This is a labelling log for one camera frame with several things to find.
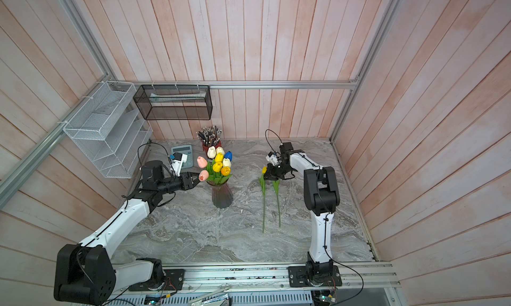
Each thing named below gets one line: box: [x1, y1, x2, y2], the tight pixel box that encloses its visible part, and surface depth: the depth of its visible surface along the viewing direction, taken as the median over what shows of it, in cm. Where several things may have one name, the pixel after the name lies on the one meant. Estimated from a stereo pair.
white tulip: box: [206, 145, 217, 159], surface depth 76 cm
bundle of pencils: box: [195, 125, 223, 148], surface depth 100 cm
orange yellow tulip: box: [220, 166, 231, 177], surface depth 71 cm
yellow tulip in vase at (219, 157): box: [214, 152, 225, 163], surface depth 75 cm
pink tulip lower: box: [198, 169, 210, 182], surface depth 72 cm
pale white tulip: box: [222, 157, 232, 168], surface depth 74 cm
